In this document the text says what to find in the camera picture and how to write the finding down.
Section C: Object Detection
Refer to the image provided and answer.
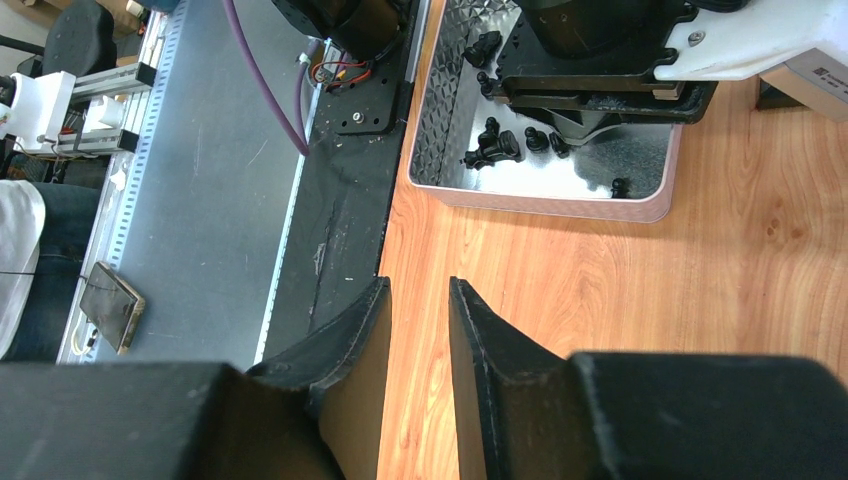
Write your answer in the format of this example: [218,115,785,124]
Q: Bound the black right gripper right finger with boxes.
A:
[449,277,847,479]

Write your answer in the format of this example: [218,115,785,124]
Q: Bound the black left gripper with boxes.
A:
[490,1,717,143]

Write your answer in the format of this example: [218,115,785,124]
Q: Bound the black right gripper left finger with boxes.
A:
[1,277,392,479]

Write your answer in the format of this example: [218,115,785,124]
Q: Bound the black chess piece in tray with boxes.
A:
[548,131,571,159]
[462,30,502,69]
[459,117,523,170]

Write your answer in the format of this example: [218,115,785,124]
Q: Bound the black pawn in tray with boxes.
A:
[611,178,630,199]

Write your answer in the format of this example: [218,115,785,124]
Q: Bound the silver metal tray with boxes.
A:
[407,1,683,223]

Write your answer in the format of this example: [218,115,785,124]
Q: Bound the smartphone on bench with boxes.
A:
[80,261,146,355]

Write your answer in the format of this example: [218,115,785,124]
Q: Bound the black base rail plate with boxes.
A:
[255,1,430,361]

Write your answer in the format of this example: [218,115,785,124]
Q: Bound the aluminium frame rail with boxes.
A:
[0,13,190,366]

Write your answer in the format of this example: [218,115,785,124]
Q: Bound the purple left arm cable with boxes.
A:
[221,0,323,158]

